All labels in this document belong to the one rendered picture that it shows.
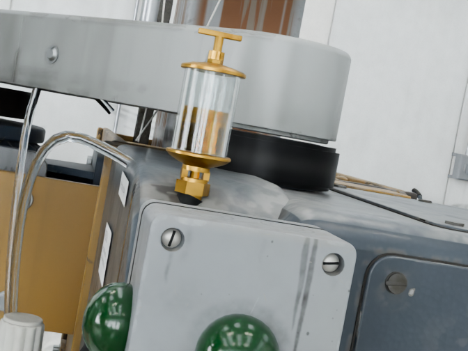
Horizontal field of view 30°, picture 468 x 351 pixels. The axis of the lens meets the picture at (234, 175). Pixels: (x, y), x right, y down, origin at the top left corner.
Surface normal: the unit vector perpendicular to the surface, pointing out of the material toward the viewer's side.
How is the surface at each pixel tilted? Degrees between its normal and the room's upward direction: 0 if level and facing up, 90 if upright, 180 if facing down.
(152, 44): 90
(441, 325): 90
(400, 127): 90
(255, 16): 90
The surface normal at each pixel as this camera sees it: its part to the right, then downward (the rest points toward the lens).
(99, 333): -0.44, 0.06
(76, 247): 0.18, 0.08
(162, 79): -0.64, -0.07
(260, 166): -0.07, 0.04
